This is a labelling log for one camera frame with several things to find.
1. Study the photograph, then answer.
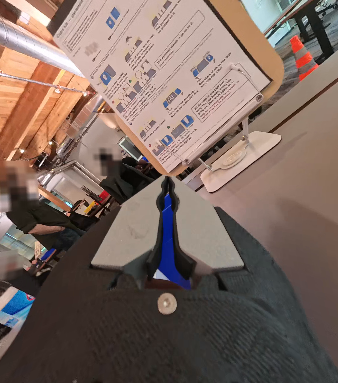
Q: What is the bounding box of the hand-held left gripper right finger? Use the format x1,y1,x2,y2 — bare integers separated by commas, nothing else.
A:
167,177,245,282

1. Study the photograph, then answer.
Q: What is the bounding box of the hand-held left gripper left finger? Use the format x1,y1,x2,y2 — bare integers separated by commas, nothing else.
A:
90,176,169,280

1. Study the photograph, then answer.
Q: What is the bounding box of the blue plastic bin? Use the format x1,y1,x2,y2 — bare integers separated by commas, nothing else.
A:
152,193,192,290

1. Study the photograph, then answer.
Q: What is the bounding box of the white tablet stand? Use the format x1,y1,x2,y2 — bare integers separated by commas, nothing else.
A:
182,63,282,192

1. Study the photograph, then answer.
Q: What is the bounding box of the printed instruction sheet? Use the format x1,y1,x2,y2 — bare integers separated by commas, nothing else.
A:
54,0,271,168

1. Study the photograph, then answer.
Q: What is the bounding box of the orange traffic cone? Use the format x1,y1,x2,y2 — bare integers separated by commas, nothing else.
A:
289,35,319,82

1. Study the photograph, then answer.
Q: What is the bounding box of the instruction sheet on stand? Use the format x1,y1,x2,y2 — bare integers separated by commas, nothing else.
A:
46,0,284,175

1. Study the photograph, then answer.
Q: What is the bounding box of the wooden office table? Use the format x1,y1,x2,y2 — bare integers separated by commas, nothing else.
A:
263,0,335,63

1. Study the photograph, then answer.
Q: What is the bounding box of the silver ventilation duct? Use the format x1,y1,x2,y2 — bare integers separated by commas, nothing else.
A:
0,4,85,78

